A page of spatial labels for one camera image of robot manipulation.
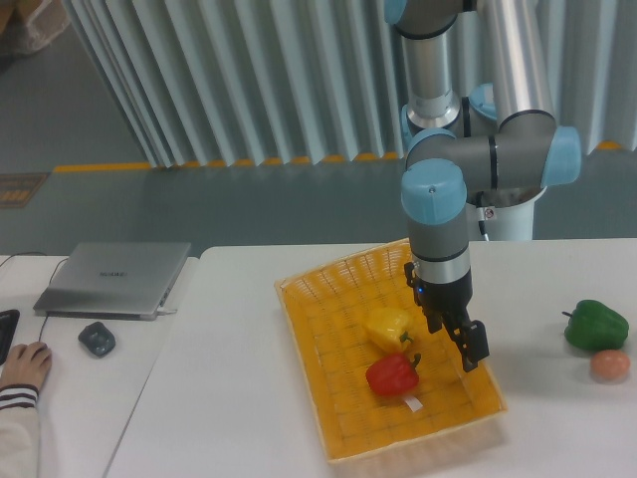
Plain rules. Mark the striped sleeve forearm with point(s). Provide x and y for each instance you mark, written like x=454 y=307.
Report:
x=20 y=431

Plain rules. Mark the grey small device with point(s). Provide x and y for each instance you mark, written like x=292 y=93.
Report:
x=97 y=339

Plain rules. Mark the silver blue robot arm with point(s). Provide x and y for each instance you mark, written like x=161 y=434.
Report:
x=447 y=161

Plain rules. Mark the yellow woven basket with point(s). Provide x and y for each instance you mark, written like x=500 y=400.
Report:
x=325 y=308

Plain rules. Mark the white paper label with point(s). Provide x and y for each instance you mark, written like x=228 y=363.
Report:
x=412 y=402

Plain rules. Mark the grey corrugated partition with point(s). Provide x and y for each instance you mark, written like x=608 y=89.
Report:
x=300 y=81

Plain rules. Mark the red bell pepper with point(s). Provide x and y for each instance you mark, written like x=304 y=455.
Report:
x=393 y=375

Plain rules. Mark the yellow bell pepper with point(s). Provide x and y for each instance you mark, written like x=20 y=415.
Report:
x=390 y=329

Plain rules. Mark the green bell pepper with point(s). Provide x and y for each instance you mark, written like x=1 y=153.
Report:
x=594 y=327

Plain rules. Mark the person's hand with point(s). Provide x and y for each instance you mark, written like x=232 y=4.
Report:
x=27 y=365

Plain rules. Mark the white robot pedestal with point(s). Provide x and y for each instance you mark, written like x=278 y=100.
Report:
x=508 y=213

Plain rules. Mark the orange peach fruit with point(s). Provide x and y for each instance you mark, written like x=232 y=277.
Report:
x=610 y=365

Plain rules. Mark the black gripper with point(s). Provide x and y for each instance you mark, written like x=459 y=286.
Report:
x=445 y=305

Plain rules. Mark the silver closed laptop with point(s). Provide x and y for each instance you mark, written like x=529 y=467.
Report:
x=114 y=280

